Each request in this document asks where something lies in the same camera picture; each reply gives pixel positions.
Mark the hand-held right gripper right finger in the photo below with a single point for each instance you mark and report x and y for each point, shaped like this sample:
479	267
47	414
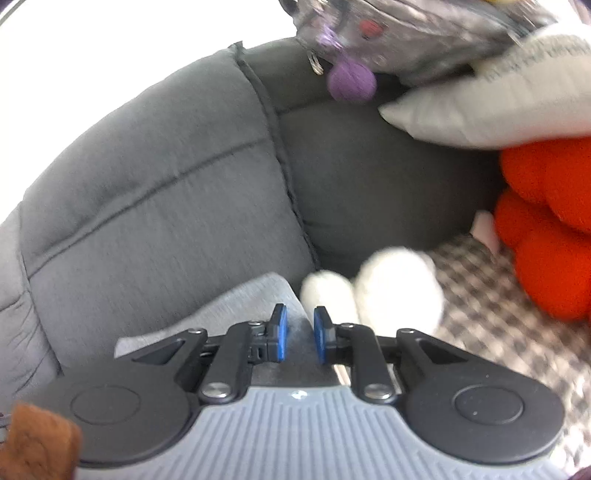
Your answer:
321	334

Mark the grey printed bag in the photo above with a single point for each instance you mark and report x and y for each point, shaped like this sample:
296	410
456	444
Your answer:
415	37

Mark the light grey pillow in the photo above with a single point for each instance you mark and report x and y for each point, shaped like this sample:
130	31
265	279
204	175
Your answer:
508	106

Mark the pale pink cloth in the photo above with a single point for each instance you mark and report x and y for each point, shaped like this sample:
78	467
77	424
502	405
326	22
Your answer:
485	230

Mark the grey checked quilt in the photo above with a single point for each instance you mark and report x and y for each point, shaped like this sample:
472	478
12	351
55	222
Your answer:
498	332

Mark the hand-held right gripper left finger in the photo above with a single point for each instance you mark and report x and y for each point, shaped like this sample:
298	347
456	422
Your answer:
279	332

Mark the white plush toy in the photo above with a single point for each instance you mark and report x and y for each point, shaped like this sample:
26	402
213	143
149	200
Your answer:
397	286

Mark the orange flower cushion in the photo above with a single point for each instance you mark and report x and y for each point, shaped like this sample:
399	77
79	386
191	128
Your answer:
554	221

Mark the brown fleece clothing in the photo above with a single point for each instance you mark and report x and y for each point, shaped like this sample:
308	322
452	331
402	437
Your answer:
37	438

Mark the grey t-shirt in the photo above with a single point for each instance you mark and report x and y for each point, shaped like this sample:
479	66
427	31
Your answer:
240	304

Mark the dark grey sofa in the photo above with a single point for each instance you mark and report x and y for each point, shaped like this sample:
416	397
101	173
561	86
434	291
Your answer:
161	184

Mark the purple pompom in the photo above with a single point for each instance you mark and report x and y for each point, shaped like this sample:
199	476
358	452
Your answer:
351	81

